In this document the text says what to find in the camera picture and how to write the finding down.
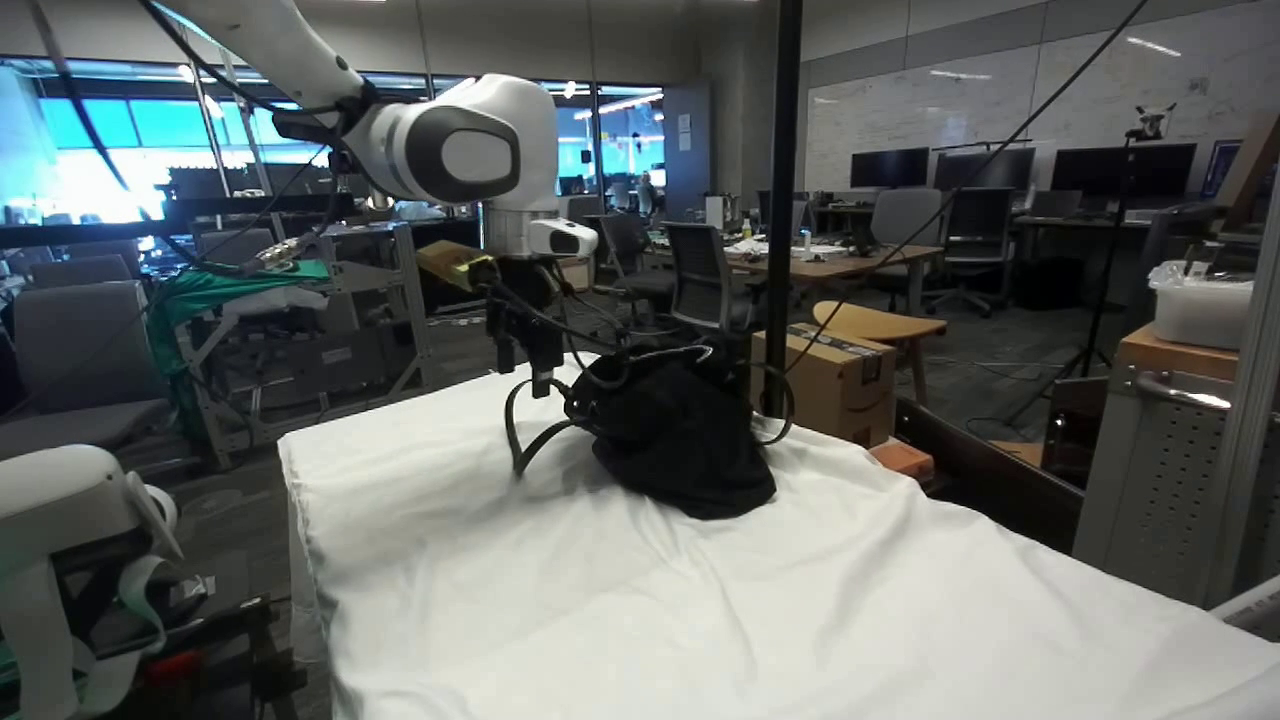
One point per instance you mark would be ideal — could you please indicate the grey metal cabinet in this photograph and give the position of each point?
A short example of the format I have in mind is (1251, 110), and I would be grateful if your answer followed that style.
(1145, 506)

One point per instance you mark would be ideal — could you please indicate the black handbag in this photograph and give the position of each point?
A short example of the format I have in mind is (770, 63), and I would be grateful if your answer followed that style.
(668, 425)

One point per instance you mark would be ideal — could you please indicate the white plastic tub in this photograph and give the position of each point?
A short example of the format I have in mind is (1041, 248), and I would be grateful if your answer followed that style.
(1192, 306)

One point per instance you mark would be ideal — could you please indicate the black computer monitor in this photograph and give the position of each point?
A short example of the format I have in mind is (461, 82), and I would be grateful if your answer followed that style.
(890, 171)
(1142, 175)
(979, 171)

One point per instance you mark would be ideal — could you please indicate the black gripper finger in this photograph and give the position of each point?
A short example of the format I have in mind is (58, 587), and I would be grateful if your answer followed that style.
(543, 378)

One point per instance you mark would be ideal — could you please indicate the wooden table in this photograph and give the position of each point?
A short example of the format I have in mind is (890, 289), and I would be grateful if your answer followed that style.
(904, 332)

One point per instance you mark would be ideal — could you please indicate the cardboard box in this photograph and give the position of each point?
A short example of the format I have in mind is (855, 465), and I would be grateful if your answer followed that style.
(842, 386)

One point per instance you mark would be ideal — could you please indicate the white table cloth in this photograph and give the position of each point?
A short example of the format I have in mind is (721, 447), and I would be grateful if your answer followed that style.
(458, 590)

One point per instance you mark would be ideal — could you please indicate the grey office chair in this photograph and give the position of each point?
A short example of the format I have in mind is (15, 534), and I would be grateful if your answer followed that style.
(700, 280)

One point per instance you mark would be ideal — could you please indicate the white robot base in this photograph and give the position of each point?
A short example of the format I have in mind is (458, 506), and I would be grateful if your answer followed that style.
(80, 551)

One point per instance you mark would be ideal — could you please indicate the black camera on stand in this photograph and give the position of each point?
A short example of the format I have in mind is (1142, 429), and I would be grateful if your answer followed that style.
(1151, 125)

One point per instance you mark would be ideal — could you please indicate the wrist camera with yellow tape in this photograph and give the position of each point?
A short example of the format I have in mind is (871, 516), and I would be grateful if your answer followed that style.
(458, 264)

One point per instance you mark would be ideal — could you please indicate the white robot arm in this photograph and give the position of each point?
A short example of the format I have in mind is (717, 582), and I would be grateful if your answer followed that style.
(486, 142)

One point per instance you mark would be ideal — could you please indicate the black vertical pole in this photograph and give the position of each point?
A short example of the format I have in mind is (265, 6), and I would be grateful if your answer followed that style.
(789, 33)

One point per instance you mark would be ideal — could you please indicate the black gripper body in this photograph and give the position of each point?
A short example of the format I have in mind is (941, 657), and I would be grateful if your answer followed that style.
(518, 316)

